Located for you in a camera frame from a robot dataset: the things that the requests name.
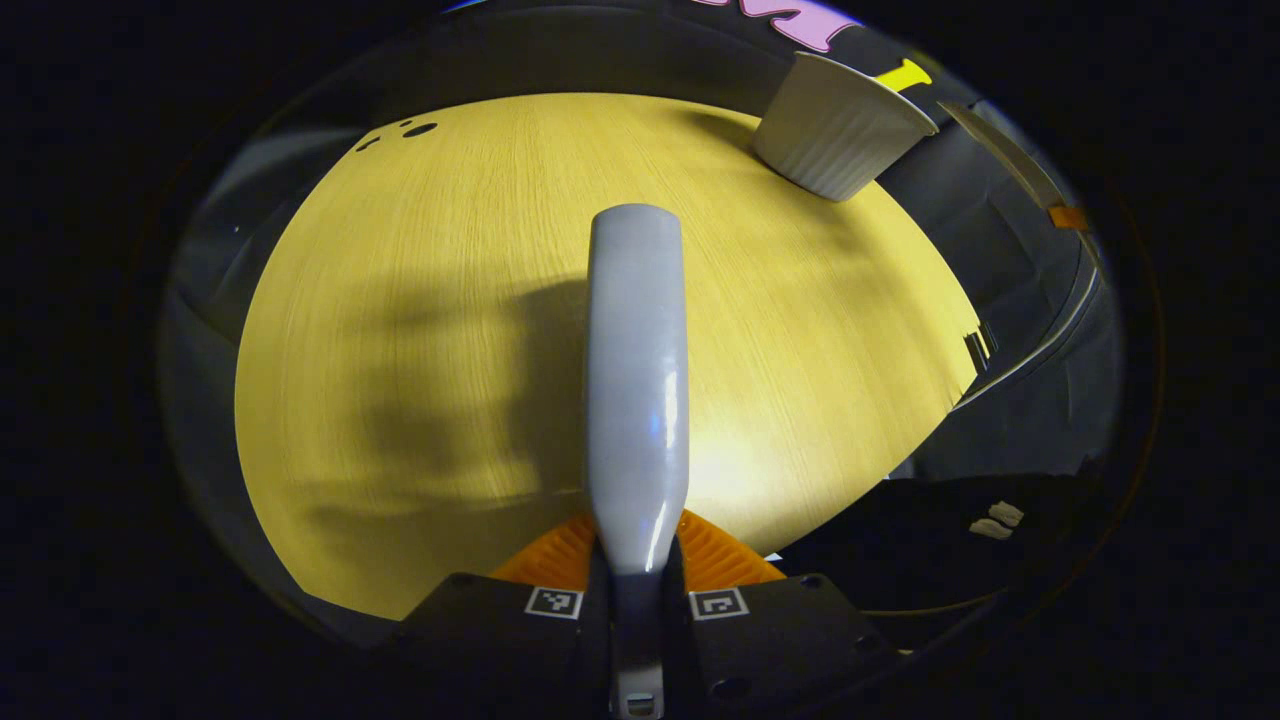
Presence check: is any small grey broom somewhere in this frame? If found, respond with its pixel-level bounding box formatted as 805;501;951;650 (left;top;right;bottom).
585;203;691;720

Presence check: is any white ribbed garbage bin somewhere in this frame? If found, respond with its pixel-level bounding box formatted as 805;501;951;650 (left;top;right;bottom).
753;50;941;203

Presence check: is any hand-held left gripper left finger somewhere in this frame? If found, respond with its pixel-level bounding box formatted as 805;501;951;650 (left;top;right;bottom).
400;512;613;701

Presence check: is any yellow wooden desktop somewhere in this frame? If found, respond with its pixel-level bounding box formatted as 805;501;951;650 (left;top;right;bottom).
235;92;991;621

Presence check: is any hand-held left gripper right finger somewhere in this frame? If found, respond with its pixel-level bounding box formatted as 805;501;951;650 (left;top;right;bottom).
660;508;906;706

